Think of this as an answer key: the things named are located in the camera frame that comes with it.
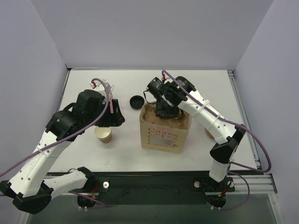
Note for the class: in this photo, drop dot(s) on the pink and cream paper bag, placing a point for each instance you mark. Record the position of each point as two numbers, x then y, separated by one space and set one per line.
168 135

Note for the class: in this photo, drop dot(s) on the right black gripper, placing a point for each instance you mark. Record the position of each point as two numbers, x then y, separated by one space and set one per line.
165 111

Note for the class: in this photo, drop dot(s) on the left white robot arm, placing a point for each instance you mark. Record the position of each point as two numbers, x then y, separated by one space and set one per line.
29 189

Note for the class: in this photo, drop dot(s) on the stack of black lids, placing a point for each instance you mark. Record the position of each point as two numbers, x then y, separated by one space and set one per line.
136 102

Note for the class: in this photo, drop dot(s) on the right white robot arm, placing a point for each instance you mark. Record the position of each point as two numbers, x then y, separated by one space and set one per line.
182 94

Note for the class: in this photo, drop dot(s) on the pink straw holder cup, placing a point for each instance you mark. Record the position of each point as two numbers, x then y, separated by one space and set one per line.
111 103

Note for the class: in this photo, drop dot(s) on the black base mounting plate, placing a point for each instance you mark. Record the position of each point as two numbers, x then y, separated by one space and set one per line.
156 188

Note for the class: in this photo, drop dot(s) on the brown pulp cup carrier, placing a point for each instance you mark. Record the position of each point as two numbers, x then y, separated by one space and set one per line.
209 134

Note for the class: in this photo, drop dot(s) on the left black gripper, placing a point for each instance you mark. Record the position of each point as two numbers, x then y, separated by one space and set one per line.
110 113

